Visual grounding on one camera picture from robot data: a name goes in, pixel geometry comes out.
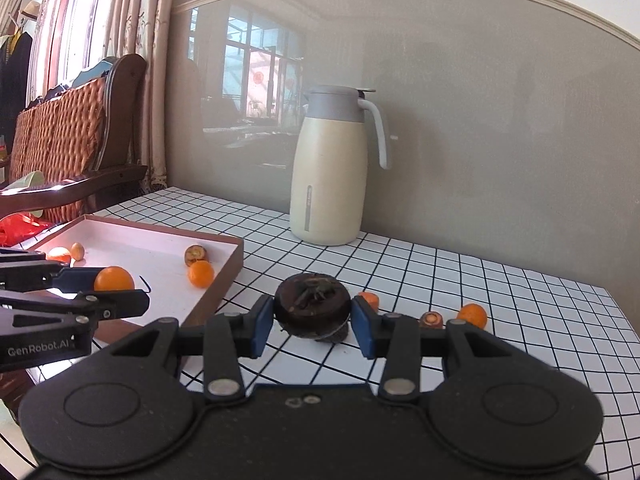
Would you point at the dark hanging clothing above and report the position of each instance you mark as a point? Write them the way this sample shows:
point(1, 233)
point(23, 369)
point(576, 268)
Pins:
point(12, 75)

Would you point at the large orange tangerine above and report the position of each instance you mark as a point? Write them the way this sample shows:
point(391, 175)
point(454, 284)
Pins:
point(60, 255)

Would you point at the brownish orange fruit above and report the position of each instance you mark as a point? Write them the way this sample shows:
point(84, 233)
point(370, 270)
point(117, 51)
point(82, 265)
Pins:
point(195, 255)

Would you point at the small orange fruit piece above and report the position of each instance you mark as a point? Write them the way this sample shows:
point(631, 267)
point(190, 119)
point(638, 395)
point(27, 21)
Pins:
point(369, 300)

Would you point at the small round orange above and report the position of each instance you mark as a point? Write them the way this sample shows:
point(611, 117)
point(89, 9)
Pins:
point(472, 316)
point(201, 273)
point(114, 279)

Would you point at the straw hat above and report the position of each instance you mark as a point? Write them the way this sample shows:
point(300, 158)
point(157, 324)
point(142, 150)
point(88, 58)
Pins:
point(30, 10)

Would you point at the beige curtain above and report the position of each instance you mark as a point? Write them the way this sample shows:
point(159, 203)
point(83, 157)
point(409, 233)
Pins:
point(145, 20)

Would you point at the red plastic bag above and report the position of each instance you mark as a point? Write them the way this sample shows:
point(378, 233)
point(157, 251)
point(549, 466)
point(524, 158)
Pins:
point(17, 227)

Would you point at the brown cardboard box tray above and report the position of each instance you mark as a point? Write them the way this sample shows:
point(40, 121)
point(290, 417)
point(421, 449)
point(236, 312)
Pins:
point(140, 250)

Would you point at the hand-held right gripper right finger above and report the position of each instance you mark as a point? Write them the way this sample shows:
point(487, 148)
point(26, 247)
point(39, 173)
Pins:
point(362, 327)

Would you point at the white checkered tablecloth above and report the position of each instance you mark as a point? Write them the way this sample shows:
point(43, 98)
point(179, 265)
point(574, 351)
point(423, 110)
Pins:
point(500, 285)

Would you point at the small yellow-green fruit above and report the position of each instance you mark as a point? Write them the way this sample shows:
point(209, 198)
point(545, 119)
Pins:
point(77, 251)

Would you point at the wooden sofa with orange cushions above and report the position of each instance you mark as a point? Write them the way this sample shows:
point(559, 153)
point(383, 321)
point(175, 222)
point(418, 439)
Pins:
point(60, 130)

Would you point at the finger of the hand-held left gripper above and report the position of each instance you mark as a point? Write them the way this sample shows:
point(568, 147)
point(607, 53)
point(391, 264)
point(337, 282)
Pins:
point(75, 279)
point(120, 305)

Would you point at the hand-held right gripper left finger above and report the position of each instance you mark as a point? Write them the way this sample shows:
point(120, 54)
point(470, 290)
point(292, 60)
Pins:
point(262, 325)

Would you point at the brown cut fruit piece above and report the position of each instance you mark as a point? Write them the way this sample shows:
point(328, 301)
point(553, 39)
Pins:
point(431, 319)

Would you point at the window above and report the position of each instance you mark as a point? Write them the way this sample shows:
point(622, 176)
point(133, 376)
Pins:
point(85, 10)

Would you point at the cream thermos jug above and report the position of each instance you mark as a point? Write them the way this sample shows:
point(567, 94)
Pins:
point(330, 185)

